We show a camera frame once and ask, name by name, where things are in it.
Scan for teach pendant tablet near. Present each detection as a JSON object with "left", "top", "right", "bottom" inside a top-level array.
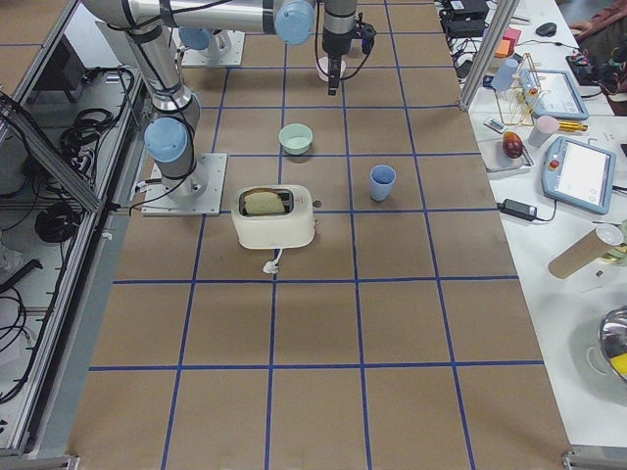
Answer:
[{"left": 541, "top": 137, "right": 616, "bottom": 214}]

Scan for blue cup on side table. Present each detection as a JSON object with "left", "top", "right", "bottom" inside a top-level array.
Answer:
[{"left": 491, "top": 58, "right": 518, "bottom": 91}]

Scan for blue cup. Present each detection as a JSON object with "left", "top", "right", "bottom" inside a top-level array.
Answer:
[
  {"left": 369, "top": 164, "right": 397, "bottom": 202},
  {"left": 491, "top": 58, "right": 518, "bottom": 91}
]

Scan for white pink cup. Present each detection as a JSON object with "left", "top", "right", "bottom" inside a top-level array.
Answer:
[{"left": 527, "top": 116, "right": 559, "bottom": 148}]

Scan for gold wire rack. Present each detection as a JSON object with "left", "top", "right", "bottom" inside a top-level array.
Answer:
[{"left": 495, "top": 53, "right": 535, "bottom": 126}]

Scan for red apple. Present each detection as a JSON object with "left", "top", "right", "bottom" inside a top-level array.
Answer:
[{"left": 502, "top": 131, "right": 524, "bottom": 159}]

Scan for teach pendant tablet far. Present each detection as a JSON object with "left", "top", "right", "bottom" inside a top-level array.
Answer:
[{"left": 518, "top": 69, "right": 589, "bottom": 121}]

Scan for aluminium frame post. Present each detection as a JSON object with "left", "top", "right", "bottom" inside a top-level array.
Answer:
[{"left": 458, "top": 0, "right": 519, "bottom": 112}]

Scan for cream white toaster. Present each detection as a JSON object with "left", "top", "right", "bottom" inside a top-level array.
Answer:
[{"left": 231, "top": 184, "right": 314, "bottom": 250}]

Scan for pink bowl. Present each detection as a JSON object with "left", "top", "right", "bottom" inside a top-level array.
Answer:
[{"left": 316, "top": 56, "right": 347, "bottom": 82}]

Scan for black computer mouse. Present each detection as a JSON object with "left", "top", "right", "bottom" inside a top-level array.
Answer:
[{"left": 535, "top": 22, "right": 557, "bottom": 37}]

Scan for metal tray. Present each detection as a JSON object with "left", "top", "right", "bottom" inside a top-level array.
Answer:
[{"left": 478, "top": 139, "right": 535, "bottom": 177}]

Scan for cardboard tube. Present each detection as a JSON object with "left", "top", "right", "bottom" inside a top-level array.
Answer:
[{"left": 548, "top": 223, "right": 624, "bottom": 279}]

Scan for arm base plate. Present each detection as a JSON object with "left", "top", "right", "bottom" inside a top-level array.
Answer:
[
  {"left": 181, "top": 30, "right": 245, "bottom": 69},
  {"left": 141, "top": 153, "right": 227, "bottom": 216}
]

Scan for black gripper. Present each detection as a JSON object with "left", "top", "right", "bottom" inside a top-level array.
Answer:
[{"left": 327, "top": 54, "right": 344, "bottom": 96}]

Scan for steel mixing bowl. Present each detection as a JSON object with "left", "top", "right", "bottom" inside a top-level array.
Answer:
[{"left": 599, "top": 305, "right": 626, "bottom": 382}]

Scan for orange pink sticky notes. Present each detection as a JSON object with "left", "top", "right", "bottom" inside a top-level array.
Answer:
[{"left": 494, "top": 27, "right": 521, "bottom": 59}]

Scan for toast slice in toaster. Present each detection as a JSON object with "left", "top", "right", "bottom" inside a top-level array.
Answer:
[{"left": 244, "top": 191, "right": 285, "bottom": 215}]

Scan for black power adapter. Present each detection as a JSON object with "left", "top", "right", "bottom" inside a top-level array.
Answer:
[{"left": 497, "top": 199, "right": 537, "bottom": 221}]

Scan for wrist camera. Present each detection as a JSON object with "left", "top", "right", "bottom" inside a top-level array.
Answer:
[{"left": 356, "top": 21, "right": 377, "bottom": 56}]

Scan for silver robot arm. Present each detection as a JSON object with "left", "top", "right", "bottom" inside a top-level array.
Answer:
[
  {"left": 83, "top": 1, "right": 314, "bottom": 207},
  {"left": 160, "top": 1, "right": 359, "bottom": 96}
]

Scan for mint green bowl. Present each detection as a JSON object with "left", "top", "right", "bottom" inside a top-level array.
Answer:
[{"left": 278, "top": 123, "right": 314, "bottom": 156}]

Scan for teach pendant tablet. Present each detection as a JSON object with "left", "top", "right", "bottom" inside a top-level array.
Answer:
[
  {"left": 541, "top": 137, "right": 616, "bottom": 214},
  {"left": 518, "top": 69, "right": 589, "bottom": 121}
]

